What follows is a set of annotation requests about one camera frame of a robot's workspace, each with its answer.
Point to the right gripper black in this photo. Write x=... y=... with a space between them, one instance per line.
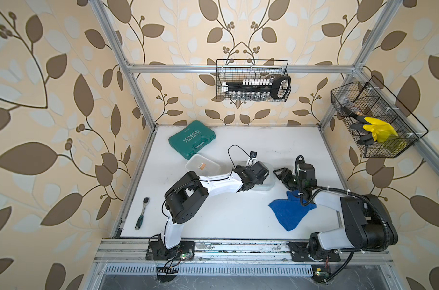
x=284 y=175

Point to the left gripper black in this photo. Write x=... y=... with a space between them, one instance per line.
x=261 y=180

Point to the blue cleaning cloth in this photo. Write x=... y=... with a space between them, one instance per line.
x=289 y=212

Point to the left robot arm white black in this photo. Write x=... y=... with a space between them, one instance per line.
x=187 y=195

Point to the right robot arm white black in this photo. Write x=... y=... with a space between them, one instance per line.
x=367 y=226

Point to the small clear lunch box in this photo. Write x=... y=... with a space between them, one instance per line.
x=202 y=166

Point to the green plastic tool case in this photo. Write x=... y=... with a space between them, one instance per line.
x=190 y=140

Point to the black pliers in basket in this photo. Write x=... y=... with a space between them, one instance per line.
x=362 y=132

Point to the black socket set holder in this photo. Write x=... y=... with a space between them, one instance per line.
x=272 y=89

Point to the yellow rubber glove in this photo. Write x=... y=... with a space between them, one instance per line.
x=381 y=131

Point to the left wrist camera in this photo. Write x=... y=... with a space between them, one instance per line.
x=253 y=155

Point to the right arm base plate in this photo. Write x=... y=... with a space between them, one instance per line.
x=311 y=252

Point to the back black wire basket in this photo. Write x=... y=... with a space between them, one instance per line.
x=234 y=70

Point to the side black wire basket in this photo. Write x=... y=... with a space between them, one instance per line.
x=374 y=99

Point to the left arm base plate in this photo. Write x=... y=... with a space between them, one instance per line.
x=158 y=252

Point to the green handled ratchet wrench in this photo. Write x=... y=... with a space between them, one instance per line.
x=141 y=216

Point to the aluminium front rail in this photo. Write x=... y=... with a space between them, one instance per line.
x=208 y=250

